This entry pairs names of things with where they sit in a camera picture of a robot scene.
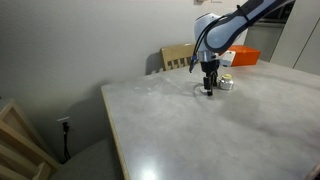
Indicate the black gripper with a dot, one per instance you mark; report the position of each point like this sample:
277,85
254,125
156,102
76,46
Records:
209,68

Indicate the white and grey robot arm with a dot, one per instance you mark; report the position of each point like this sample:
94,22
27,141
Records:
226,28

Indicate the silver round container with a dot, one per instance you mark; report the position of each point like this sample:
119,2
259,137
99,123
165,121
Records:
226,83

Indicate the light wooden chair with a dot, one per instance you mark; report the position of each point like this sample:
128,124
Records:
176,56

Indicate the orange box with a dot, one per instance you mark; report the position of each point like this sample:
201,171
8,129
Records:
246,55

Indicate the grey kitchen counter cabinet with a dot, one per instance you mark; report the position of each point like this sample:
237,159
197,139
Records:
266,40

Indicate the black microwave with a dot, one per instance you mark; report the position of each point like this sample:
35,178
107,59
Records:
278,15

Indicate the wooden slatted chair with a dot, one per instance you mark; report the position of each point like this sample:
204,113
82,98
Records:
20,146

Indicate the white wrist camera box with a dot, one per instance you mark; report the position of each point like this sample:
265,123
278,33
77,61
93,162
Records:
227,58

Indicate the white wall outlet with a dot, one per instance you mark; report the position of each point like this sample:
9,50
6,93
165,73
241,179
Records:
62,119

